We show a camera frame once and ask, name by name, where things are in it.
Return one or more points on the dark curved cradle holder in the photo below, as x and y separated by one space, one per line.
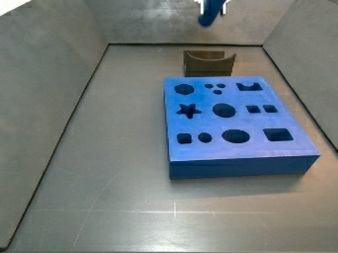
204 63

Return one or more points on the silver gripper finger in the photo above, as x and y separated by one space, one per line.
201 6
224 9

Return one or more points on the blue shape sorter block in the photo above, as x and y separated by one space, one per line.
232 129

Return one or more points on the blue cylinder peg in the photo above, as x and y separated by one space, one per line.
212 9

